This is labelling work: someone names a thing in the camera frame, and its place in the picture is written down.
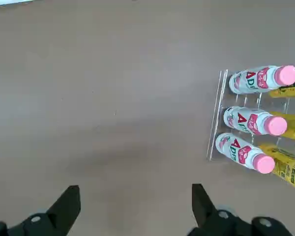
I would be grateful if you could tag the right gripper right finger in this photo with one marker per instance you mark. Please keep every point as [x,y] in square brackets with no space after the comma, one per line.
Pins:
[204,211]

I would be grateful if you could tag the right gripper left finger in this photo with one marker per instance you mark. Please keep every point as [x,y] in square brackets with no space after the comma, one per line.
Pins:
[61,209]

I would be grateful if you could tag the clear stepped bottle shelf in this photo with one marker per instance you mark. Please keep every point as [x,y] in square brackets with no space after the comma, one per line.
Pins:
[216,115]

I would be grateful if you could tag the pink-capped white bottle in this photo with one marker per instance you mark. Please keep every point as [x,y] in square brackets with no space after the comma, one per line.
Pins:
[250,120]
[238,151]
[255,79]

